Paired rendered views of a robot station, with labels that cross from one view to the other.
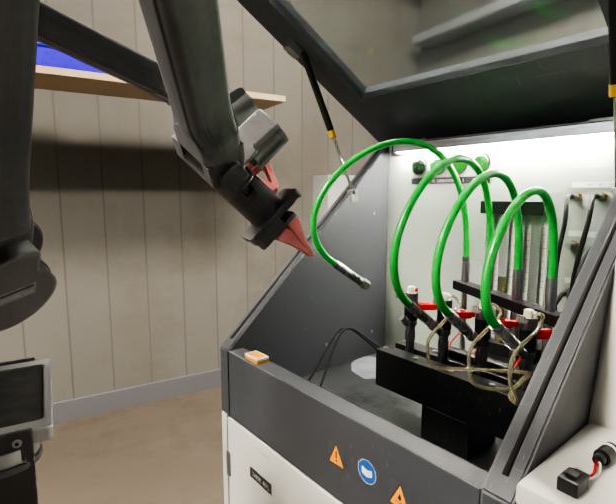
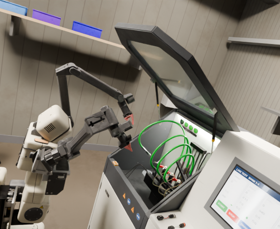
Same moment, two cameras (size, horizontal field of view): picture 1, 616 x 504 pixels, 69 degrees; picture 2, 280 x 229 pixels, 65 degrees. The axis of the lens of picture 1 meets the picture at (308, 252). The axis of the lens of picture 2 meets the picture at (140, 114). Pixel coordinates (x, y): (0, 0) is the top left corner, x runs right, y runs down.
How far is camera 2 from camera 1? 0.83 m
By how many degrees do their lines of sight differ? 10
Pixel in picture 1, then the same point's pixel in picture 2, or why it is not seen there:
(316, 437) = (122, 189)
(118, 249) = (85, 93)
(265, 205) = (123, 140)
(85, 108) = (88, 40)
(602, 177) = not seen: hidden behind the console
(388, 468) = (132, 202)
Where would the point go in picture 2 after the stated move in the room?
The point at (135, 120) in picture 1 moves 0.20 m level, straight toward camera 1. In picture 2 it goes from (105, 48) to (105, 48)
